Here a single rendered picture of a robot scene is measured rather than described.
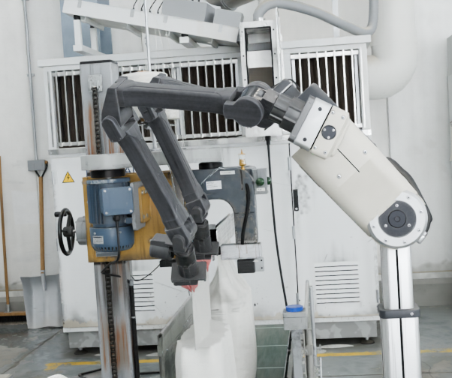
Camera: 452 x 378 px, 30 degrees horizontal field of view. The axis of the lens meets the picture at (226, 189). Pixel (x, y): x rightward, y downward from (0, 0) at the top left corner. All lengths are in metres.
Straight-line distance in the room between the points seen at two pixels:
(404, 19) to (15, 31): 3.32
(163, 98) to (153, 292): 3.86
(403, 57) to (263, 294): 1.92
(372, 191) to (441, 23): 4.99
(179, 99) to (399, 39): 4.07
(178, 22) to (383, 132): 2.29
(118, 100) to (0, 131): 5.36
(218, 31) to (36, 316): 3.05
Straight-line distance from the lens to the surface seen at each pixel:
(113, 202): 2.78
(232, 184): 2.97
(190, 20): 5.44
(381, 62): 6.04
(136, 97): 2.13
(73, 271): 5.99
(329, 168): 2.14
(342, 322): 5.85
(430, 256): 7.11
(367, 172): 2.16
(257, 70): 5.67
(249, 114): 2.00
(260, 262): 3.04
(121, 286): 3.14
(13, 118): 7.44
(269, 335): 4.59
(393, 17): 6.06
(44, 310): 7.19
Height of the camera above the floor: 1.42
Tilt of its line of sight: 3 degrees down
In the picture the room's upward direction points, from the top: 4 degrees counter-clockwise
